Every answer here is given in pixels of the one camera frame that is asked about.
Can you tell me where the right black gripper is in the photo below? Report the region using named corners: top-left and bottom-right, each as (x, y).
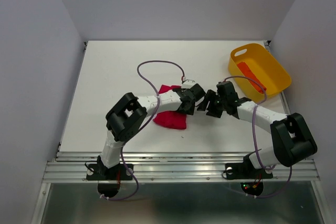
top-left (195, 89), bottom-right (227, 118)

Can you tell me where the red t shirt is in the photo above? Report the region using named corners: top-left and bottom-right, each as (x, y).
top-left (152, 84), bottom-right (188, 131)

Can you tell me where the yellow plastic basket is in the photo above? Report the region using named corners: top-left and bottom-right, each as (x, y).
top-left (228, 43), bottom-right (291, 103)

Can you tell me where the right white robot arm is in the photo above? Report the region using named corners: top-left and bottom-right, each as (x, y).
top-left (197, 81), bottom-right (318, 177)

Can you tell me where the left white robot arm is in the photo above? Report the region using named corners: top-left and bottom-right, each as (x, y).
top-left (94, 83), bottom-right (205, 180)

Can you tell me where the orange rolled t shirt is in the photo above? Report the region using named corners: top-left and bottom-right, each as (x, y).
top-left (237, 62), bottom-right (267, 94)

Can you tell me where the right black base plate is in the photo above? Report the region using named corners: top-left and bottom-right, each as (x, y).
top-left (222, 163), bottom-right (273, 180)

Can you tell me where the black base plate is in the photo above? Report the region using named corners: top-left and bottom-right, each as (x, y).
top-left (222, 163), bottom-right (273, 180)
top-left (85, 163), bottom-right (133, 181)

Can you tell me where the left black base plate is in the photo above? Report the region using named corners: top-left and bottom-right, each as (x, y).
top-left (85, 163), bottom-right (133, 181)

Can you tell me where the aluminium rail frame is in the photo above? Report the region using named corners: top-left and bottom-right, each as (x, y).
top-left (32, 40), bottom-right (333, 223)

